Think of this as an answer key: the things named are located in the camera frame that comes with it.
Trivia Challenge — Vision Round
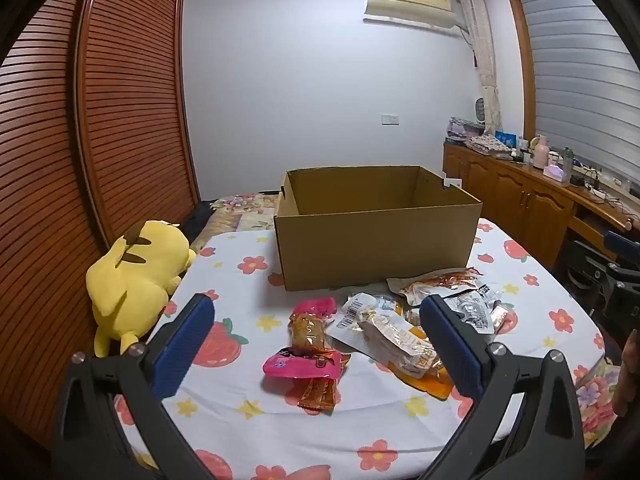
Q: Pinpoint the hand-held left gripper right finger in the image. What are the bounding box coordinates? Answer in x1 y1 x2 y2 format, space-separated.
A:
419 293 586 480

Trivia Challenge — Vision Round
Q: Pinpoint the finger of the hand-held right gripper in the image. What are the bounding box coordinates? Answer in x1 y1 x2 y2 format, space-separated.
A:
567 254 622 295
604 231 640 262

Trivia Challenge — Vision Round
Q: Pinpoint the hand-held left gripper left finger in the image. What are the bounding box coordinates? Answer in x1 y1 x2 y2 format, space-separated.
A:
52 293 217 480

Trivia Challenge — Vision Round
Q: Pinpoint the white snack packet blue edge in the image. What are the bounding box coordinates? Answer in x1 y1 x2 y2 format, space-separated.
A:
444 284 502 335

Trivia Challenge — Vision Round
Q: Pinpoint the clear biscuit packet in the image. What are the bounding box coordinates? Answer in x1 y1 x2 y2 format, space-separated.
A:
359 309 453 402

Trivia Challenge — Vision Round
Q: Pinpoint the small clear snack packet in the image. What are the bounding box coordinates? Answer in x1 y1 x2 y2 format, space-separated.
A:
490 304 511 335

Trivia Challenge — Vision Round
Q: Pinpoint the orange red snack packet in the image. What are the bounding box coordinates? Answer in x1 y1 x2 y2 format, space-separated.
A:
387 267 486 307

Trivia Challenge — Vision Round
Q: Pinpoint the clear white barcode snack packet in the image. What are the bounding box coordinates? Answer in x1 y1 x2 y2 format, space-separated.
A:
327 293 402 357

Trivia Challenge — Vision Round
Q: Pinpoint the pink packet with brown snack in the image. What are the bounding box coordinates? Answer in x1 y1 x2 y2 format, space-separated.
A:
288 297 338 357

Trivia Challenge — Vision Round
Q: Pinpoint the cardboard box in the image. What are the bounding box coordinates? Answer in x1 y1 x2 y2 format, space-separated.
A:
273 164 483 292

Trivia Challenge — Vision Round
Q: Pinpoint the orange brown snack packet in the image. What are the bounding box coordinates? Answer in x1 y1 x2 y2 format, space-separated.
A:
298 377 347 416

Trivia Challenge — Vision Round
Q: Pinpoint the person's right forearm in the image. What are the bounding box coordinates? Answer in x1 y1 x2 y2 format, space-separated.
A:
612 329 640 417

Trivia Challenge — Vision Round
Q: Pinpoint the yellow plush toy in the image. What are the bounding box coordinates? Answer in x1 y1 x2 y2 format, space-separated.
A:
85 219 197 358

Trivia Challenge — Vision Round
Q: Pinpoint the wooden cabinet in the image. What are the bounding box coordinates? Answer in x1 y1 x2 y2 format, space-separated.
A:
442 141 640 272

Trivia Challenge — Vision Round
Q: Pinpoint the pink bottle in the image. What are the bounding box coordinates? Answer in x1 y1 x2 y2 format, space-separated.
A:
530 135 550 170

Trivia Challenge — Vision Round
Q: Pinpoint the dark cloth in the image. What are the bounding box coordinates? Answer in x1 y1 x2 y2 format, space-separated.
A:
181 200 217 242

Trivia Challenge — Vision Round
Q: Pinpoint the floral quilt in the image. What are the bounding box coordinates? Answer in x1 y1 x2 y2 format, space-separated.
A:
189 192 282 256

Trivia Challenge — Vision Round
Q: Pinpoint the folded patterned cloth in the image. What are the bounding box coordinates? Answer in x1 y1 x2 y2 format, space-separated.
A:
465 135 512 157

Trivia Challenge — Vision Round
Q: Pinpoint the grey window blind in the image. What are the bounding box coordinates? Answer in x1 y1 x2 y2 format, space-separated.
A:
514 0 640 187

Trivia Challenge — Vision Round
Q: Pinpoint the purple bag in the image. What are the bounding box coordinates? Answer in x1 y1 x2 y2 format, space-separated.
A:
446 117 484 142

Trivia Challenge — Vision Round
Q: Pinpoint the beige patterned curtain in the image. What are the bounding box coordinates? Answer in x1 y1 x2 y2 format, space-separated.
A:
458 0 503 137

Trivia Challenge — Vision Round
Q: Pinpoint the wooden louvered wardrobe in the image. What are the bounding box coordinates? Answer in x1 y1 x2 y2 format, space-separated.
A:
0 0 202 453

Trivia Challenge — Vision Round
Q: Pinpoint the wooden window frame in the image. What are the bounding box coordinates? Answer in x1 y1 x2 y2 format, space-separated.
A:
504 0 539 142

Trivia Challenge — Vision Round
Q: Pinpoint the white wall air conditioner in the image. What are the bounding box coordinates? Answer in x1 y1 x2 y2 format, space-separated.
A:
363 0 460 29

